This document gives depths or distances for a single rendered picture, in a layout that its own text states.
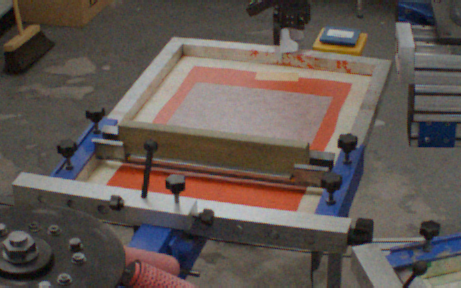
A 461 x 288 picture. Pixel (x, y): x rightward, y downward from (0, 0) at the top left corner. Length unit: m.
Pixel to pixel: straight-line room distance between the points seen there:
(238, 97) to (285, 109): 0.13
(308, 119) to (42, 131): 2.23
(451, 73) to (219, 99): 0.62
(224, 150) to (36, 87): 2.81
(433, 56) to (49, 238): 1.09
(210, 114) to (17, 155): 1.99
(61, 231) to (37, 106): 3.31
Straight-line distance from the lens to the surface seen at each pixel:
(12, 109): 4.87
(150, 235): 2.03
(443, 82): 2.38
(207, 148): 2.32
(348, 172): 2.28
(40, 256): 1.50
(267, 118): 2.58
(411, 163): 4.33
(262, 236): 2.07
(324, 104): 2.65
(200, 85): 2.74
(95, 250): 1.52
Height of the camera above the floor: 2.16
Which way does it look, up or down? 29 degrees down
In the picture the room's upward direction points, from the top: 2 degrees counter-clockwise
